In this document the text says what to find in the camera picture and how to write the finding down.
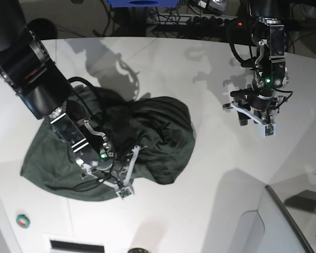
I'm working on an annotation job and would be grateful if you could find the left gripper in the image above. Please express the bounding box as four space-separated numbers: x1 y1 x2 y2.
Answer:
222 88 292 138

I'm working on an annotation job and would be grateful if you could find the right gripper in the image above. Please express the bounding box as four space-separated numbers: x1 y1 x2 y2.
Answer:
80 145 145 200

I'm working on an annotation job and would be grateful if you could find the dark green t-shirt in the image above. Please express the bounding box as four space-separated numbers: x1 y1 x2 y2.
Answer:
20 85 195 202

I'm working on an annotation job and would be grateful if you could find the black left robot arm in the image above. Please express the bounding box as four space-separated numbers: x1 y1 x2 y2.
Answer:
223 1 293 138

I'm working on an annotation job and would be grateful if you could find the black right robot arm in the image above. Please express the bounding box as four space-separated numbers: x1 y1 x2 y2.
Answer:
0 1 141 201

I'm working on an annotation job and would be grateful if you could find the black round knob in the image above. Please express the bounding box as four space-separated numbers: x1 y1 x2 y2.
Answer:
127 248 149 253

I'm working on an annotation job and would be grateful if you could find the green red emergency button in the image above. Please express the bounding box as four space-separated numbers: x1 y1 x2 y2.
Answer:
16 214 30 229

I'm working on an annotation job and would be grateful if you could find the white power strip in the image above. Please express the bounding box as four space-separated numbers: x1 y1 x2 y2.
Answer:
146 13 235 26

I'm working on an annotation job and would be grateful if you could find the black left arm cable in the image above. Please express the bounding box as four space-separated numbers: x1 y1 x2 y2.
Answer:
226 18 264 71

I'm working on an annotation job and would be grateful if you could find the grey monitor frame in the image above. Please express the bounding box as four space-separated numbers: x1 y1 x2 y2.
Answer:
265 185 314 253

